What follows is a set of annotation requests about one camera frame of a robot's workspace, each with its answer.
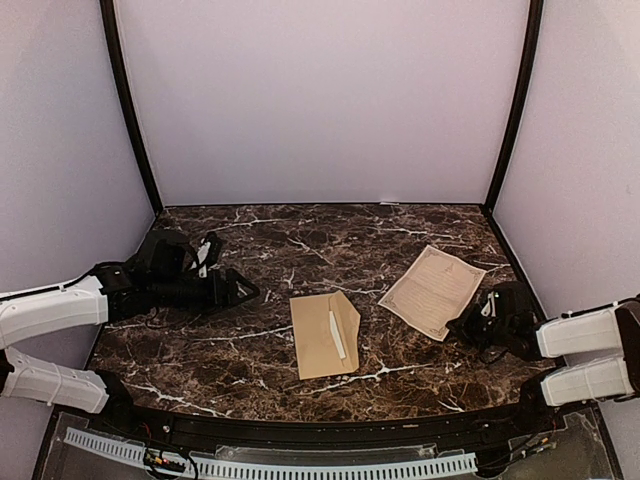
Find black corner post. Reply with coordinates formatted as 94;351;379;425
483;0;544;217
99;0;164;216

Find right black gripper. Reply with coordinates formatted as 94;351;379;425
447;302;513;354

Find right black corner post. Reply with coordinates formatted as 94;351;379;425
483;0;544;217

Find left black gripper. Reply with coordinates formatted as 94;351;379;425
151;267;260;318

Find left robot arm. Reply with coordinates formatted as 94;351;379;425
1;230;260;436

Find beige ornate letter sheet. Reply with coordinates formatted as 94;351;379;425
329;311;347;360

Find black front table rail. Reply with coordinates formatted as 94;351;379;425
90;392;565;451

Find left black corner post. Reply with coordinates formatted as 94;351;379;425
99;0;164;216

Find white slotted cable duct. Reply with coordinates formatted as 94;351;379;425
64;427;478;480

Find brown paper envelope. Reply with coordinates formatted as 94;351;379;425
290;291;360;380

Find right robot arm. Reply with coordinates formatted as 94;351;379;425
446;282;639;434

